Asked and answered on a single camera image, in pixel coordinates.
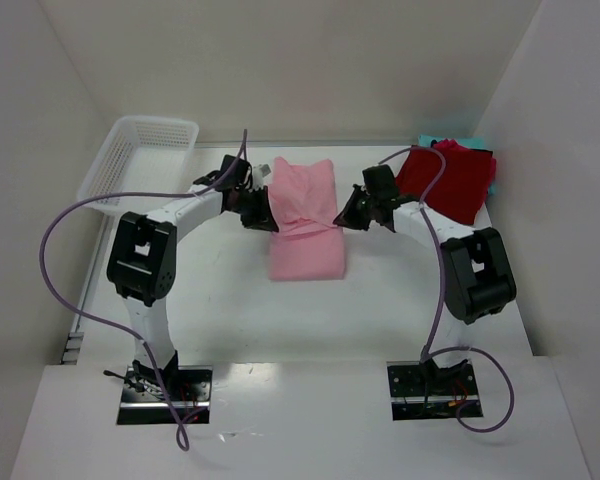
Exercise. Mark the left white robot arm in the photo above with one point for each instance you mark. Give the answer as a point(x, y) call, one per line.
point(143, 260)

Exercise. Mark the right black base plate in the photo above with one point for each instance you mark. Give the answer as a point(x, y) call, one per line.
point(425, 391)

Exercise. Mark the pink t shirt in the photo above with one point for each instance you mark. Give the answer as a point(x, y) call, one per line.
point(307, 245)

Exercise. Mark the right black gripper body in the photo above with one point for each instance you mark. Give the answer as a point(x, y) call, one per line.
point(362, 209)

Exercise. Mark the white plastic basket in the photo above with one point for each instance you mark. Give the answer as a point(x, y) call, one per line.
point(141, 154)

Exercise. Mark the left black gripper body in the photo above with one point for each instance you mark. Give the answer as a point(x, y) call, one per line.
point(259, 211)

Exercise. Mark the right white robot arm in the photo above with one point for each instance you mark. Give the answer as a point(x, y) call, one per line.
point(475, 275)

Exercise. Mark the red t shirt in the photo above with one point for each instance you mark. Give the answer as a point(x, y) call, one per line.
point(462, 189)

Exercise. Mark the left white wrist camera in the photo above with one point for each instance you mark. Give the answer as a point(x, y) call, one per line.
point(258, 175)

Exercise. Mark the teal t shirt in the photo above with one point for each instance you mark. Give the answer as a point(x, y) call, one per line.
point(470, 143)

